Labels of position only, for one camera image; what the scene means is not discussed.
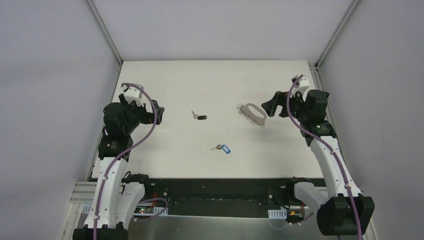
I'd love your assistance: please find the key with blue tag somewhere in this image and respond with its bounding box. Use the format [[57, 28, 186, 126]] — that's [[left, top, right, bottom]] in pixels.
[[210, 144, 231, 154]]

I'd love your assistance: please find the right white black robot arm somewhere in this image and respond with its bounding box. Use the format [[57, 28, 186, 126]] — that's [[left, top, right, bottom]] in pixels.
[[261, 89, 375, 239]]

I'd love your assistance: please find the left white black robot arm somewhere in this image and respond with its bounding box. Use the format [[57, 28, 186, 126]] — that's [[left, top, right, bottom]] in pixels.
[[72, 94, 165, 240]]

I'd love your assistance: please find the key with black head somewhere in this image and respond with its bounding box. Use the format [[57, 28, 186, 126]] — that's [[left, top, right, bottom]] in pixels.
[[191, 111, 208, 120]]

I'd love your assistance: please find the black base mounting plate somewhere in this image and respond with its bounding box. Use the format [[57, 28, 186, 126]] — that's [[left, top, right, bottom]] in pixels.
[[133, 178, 308, 218]]

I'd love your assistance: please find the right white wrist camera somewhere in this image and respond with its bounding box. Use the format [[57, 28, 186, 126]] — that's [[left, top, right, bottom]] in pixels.
[[290, 74, 311, 98]]

